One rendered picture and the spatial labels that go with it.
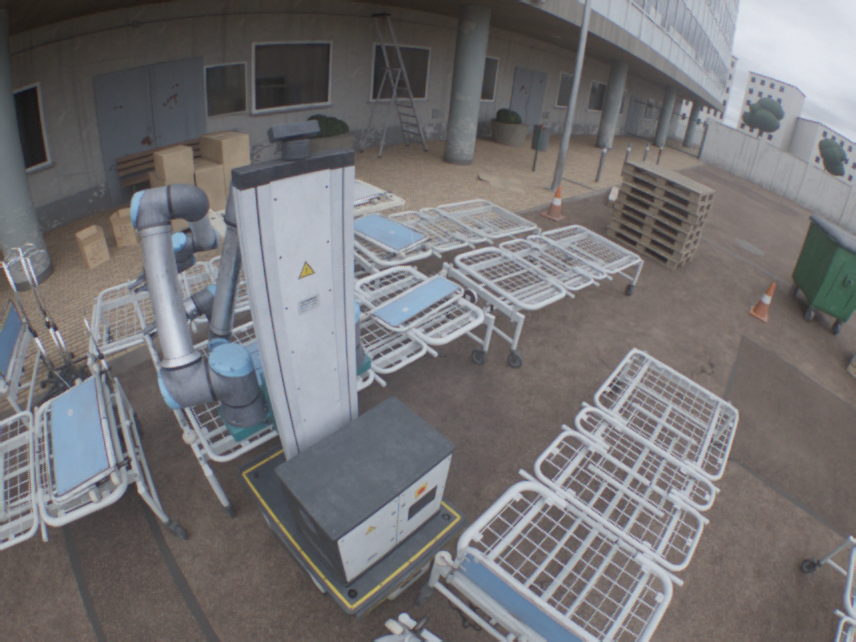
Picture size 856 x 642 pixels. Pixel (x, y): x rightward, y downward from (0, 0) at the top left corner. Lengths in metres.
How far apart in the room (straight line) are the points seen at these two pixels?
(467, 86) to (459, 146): 1.24
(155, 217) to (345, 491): 1.06
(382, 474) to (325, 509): 0.23
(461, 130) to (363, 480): 7.59
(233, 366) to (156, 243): 0.47
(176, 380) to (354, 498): 0.70
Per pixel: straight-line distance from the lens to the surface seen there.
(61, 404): 2.61
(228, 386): 1.42
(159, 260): 1.38
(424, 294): 2.83
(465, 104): 8.34
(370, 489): 1.38
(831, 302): 7.08
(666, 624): 2.50
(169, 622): 2.30
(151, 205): 1.39
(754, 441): 3.79
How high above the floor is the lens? 2.03
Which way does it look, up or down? 36 degrees down
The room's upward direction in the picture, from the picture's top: 6 degrees clockwise
